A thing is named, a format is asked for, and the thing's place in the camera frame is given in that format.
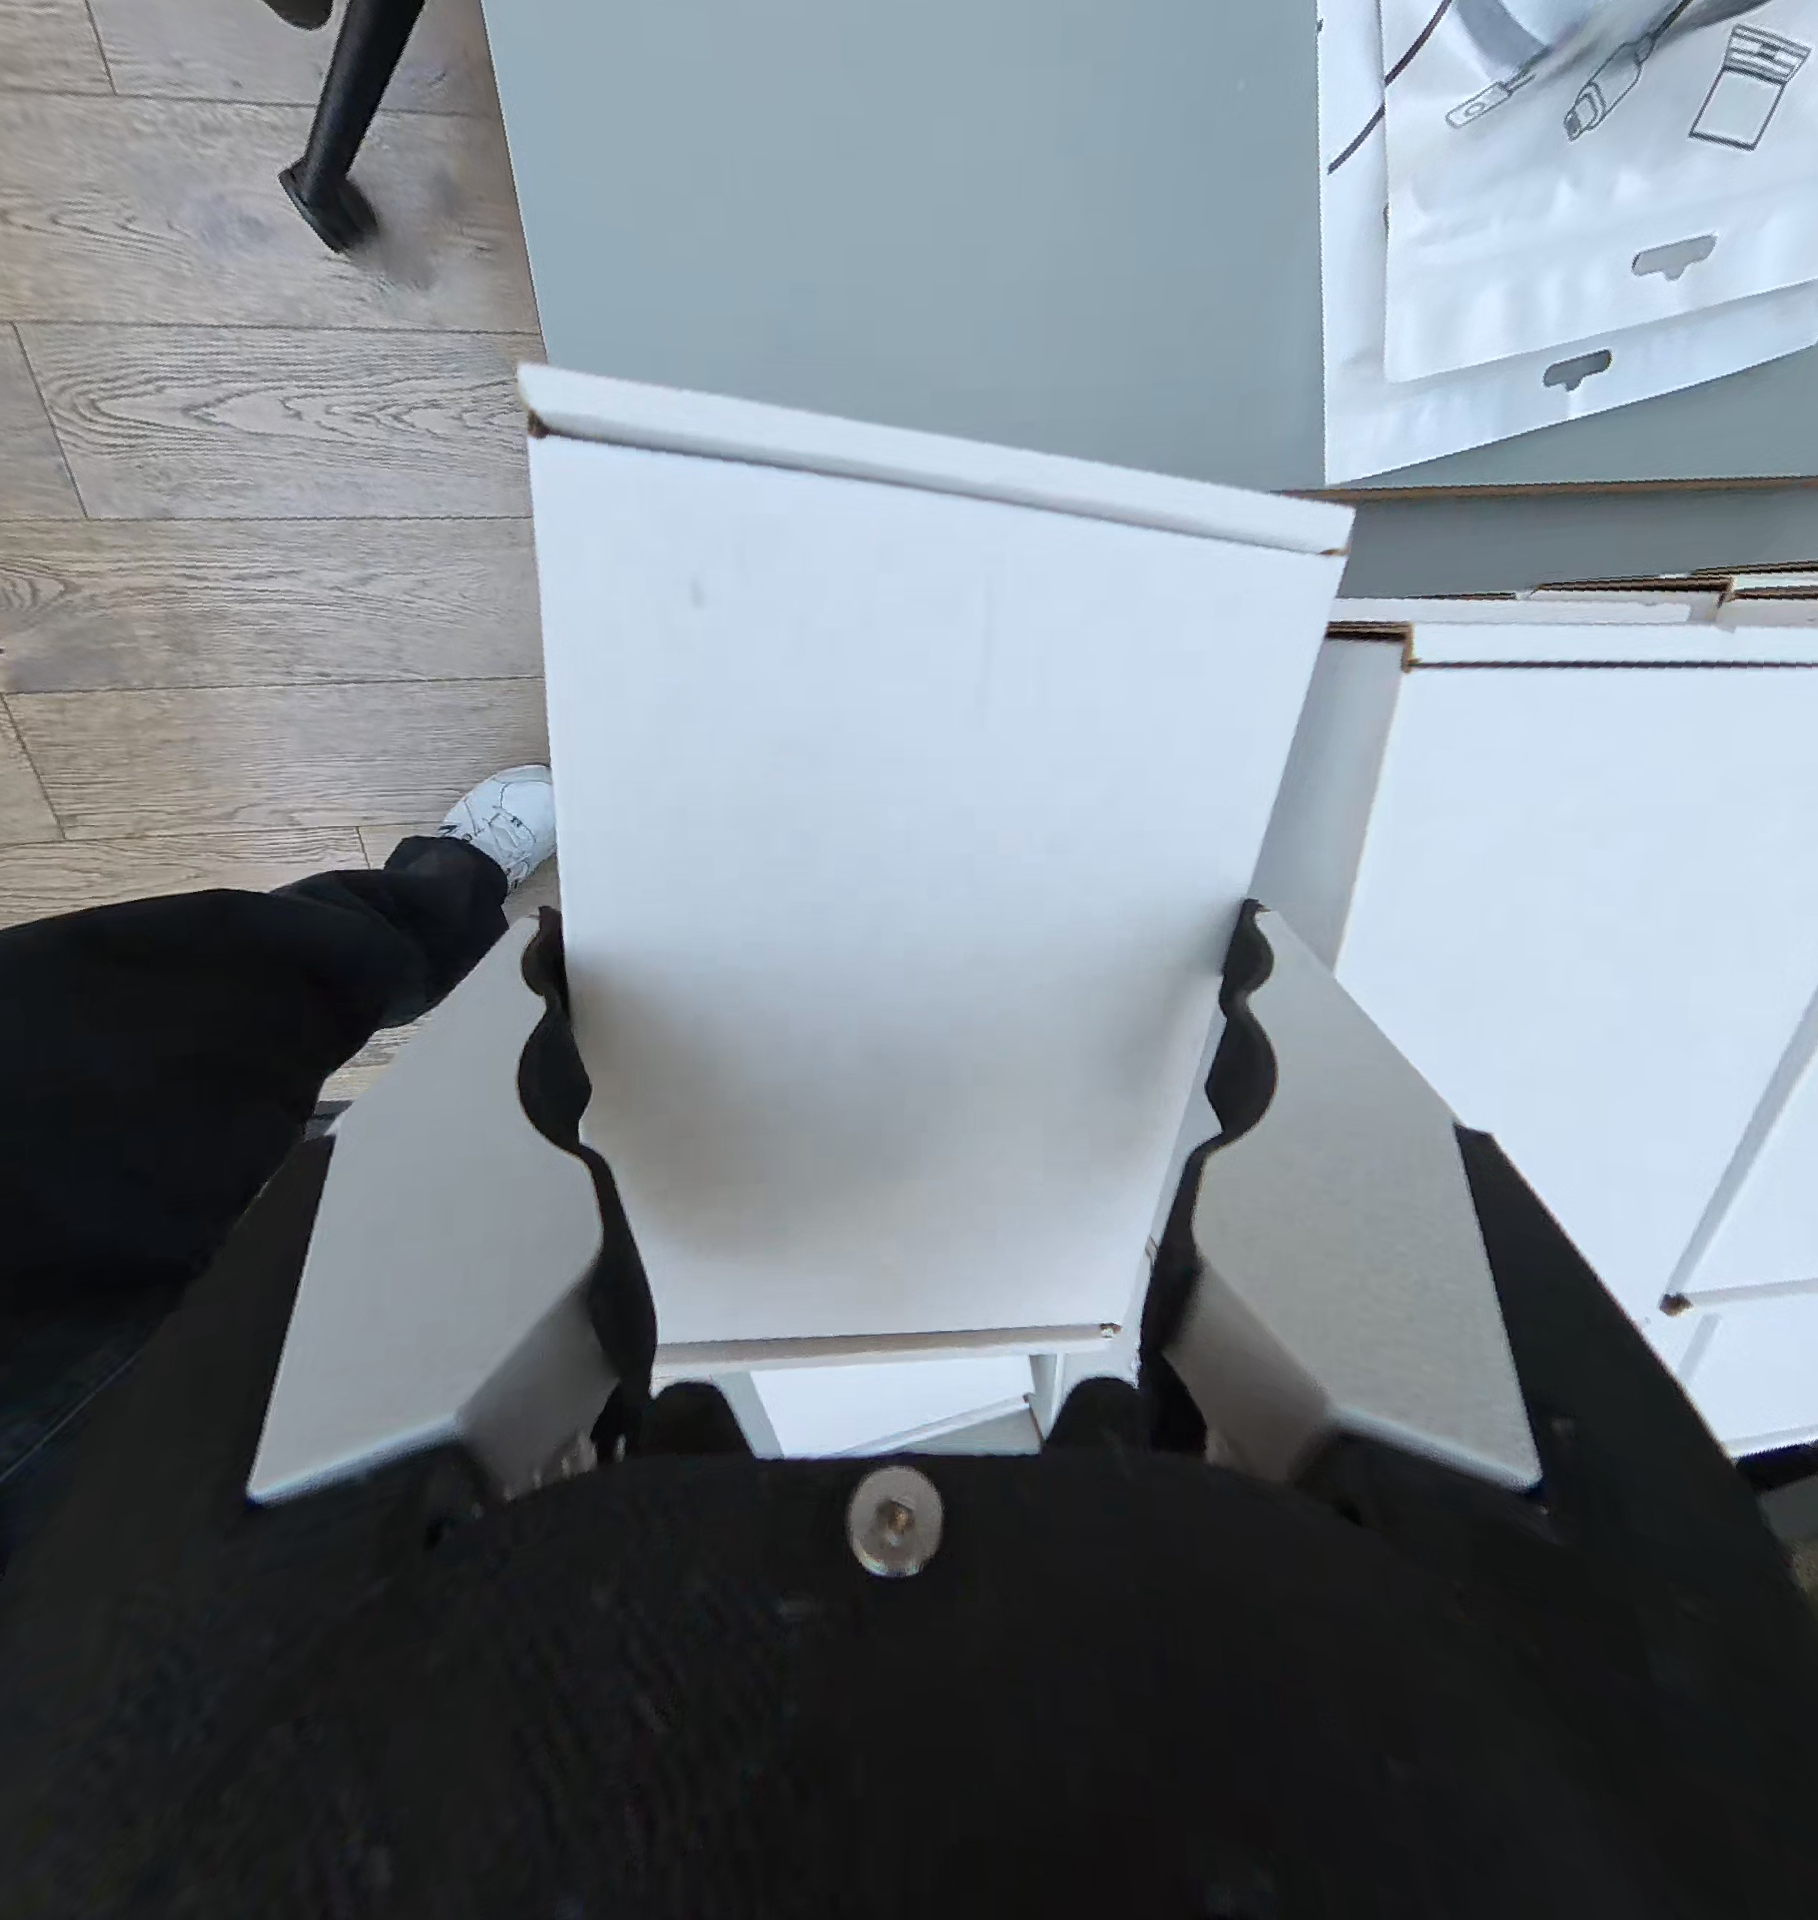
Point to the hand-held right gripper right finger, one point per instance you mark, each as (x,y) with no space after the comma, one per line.
(1344,1200)

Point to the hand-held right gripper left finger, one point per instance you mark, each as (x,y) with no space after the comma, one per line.
(431,1228)

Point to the pile of white boxes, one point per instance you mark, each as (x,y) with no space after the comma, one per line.
(1572,900)

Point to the white cardboard box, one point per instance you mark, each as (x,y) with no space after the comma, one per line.
(909,825)

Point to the person's black trouser leg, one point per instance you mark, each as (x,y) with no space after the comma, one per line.
(129,1083)

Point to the white sneaker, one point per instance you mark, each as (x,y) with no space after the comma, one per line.
(513,825)

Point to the white printed zip pouch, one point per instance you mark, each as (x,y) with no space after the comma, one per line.
(1600,183)
(1360,390)

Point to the black furniture leg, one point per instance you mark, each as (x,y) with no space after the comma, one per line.
(348,121)

